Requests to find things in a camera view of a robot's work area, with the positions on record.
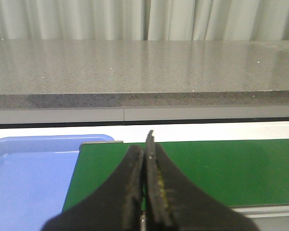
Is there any white pleated curtain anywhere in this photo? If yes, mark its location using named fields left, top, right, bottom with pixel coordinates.
left=0, top=0, right=289, bottom=41

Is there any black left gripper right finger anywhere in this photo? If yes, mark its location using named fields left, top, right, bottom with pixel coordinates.
left=145, top=130, right=259, bottom=231

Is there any grey cabinet front panel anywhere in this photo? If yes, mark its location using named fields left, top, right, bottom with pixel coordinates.
left=0, top=105, right=289, bottom=124

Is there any aluminium conveyor frame rail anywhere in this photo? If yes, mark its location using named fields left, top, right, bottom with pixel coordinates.
left=231, top=205, right=289, bottom=218

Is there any green conveyor belt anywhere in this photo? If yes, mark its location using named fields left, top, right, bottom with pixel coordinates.
left=63, top=139, right=289, bottom=210

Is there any blue plastic tray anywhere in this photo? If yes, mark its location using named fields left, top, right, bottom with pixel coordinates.
left=0, top=134, right=113, bottom=231

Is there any grey stone countertop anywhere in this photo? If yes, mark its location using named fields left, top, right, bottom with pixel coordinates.
left=0, top=39, right=289, bottom=109

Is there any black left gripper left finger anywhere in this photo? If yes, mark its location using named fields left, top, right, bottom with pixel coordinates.
left=42, top=145, right=144, bottom=231

